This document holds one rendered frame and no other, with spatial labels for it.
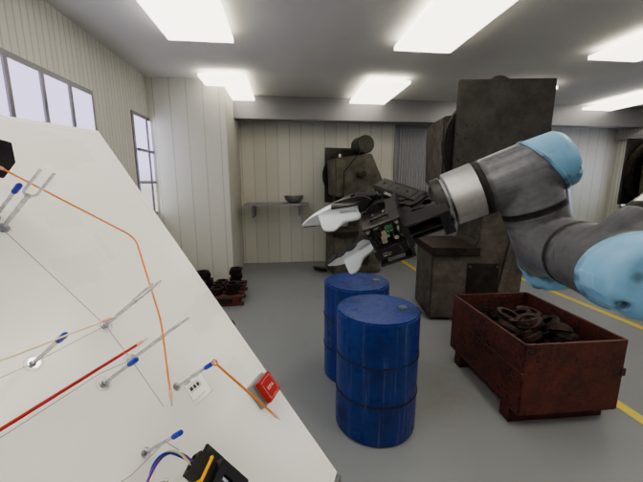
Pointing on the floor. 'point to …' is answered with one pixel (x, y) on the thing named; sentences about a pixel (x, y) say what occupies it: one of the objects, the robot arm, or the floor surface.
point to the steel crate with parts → (537, 356)
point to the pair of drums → (371, 358)
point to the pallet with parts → (234, 288)
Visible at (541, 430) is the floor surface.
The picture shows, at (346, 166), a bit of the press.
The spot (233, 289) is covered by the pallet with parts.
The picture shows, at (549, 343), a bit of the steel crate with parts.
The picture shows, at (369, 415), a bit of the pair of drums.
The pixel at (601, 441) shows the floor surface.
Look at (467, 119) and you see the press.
